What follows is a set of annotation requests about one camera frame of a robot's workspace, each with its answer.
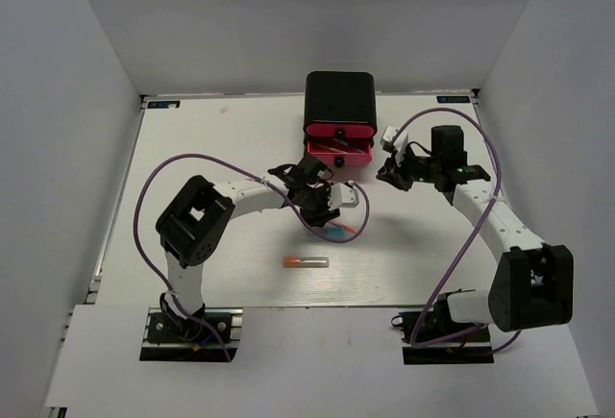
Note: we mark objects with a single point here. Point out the white table board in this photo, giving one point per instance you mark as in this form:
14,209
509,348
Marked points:
407,243

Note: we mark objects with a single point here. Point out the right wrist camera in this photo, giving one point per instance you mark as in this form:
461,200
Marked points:
394,140

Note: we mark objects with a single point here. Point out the yellow gel pen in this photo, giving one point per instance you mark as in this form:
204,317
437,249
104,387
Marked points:
332,147

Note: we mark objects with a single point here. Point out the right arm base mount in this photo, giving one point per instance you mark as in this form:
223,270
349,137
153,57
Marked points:
472,348

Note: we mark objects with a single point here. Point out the orange capped lead case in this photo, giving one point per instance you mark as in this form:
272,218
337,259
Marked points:
305,262

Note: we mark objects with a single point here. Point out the black drawer cabinet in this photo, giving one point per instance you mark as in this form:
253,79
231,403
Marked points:
340,96

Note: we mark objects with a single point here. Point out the pink drawer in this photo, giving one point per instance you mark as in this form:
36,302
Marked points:
335,129
341,160

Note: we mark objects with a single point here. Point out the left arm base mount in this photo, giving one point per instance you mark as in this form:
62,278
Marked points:
163,342

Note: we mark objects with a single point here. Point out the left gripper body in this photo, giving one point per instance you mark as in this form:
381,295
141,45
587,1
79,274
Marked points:
314,207

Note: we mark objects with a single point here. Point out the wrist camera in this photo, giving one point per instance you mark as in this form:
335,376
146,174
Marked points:
394,140
343,196

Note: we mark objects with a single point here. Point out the blue capped lead case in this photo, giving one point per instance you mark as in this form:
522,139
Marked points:
334,233

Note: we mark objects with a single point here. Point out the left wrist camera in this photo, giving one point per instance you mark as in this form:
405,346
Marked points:
343,196

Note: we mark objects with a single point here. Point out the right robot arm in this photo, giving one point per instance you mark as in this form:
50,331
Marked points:
533,282

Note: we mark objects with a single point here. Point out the red gel pen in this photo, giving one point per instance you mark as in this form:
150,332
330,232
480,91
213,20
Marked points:
347,229

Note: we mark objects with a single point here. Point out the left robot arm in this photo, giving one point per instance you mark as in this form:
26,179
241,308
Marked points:
192,225

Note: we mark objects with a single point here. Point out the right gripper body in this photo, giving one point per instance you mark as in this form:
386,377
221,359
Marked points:
407,167

